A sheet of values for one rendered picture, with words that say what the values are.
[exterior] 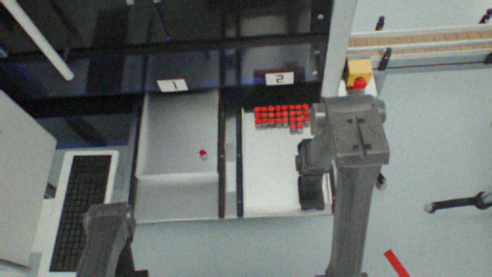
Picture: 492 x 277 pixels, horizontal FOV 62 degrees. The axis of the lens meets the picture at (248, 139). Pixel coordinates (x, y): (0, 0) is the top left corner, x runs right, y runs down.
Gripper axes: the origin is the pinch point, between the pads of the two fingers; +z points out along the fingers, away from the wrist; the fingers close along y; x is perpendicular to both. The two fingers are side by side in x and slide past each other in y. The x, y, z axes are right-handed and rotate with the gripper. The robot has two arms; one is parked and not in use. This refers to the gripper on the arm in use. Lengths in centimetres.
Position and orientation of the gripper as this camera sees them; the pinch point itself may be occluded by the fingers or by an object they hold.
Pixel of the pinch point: (309, 206)
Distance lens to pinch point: 124.7
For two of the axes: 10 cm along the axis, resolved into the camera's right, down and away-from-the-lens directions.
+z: 0.8, 5.9, 8.0
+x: -10.0, 0.6, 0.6
